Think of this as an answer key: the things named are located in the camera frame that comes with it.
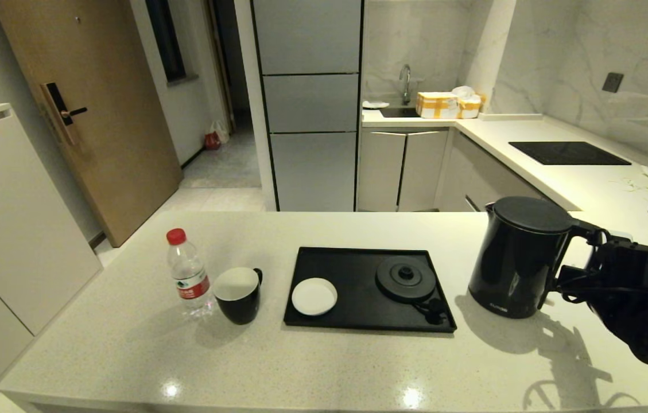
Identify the black electric kettle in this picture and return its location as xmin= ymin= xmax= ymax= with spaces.
xmin=468 ymin=196 xmax=609 ymax=320

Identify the black cup white inside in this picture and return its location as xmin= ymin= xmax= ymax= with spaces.
xmin=212 ymin=267 xmax=263 ymax=325

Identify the water bottle red label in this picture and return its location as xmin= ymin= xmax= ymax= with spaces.
xmin=165 ymin=228 xmax=214 ymax=317

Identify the round black kettle base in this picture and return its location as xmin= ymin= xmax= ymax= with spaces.
xmin=375 ymin=255 xmax=436 ymax=303

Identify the black induction cooktop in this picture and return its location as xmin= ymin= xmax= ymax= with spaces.
xmin=509 ymin=141 xmax=633 ymax=166

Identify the beige counter cabinet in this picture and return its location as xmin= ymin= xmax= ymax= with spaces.
xmin=439 ymin=131 xmax=565 ymax=213

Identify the small parcel yellow tape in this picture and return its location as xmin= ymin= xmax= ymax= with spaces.
xmin=452 ymin=85 xmax=485 ymax=119

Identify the beige sink cabinet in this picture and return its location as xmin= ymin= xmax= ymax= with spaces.
xmin=356 ymin=127 xmax=452 ymax=213

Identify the cardboard box yellow tape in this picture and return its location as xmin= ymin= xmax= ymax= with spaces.
xmin=416 ymin=92 xmax=460 ymax=119

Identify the black rectangular tray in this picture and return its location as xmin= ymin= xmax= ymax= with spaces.
xmin=284 ymin=247 xmax=457 ymax=333

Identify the chrome faucet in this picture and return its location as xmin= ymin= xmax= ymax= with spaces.
xmin=398 ymin=64 xmax=413 ymax=106

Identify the white round saucer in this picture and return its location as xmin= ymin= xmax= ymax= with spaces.
xmin=292 ymin=278 xmax=338 ymax=317

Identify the grey refrigerator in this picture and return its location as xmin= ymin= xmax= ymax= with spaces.
xmin=251 ymin=0 xmax=365 ymax=213

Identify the dark window pane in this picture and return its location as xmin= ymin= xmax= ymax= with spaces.
xmin=145 ymin=0 xmax=188 ymax=84

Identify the wooden door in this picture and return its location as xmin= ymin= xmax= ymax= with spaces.
xmin=0 ymin=0 xmax=183 ymax=248

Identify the white tall cabinet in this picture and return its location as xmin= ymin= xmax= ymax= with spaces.
xmin=0 ymin=103 xmax=102 ymax=413

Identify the black door lock handle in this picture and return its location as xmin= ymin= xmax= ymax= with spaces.
xmin=40 ymin=82 xmax=88 ymax=145

